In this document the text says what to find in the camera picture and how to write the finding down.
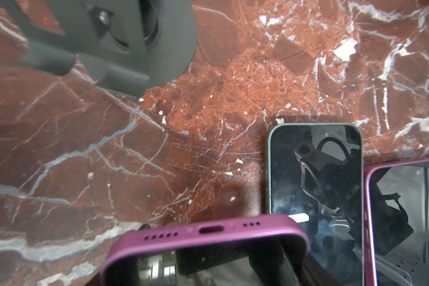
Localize black phone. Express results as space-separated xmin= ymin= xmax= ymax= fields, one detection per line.
xmin=266 ymin=123 xmax=365 ymax=286
xmin=99 ymin=214 xmax=309 ymax=286
xmin=364 ymin=158 xmax=429 ymax=286

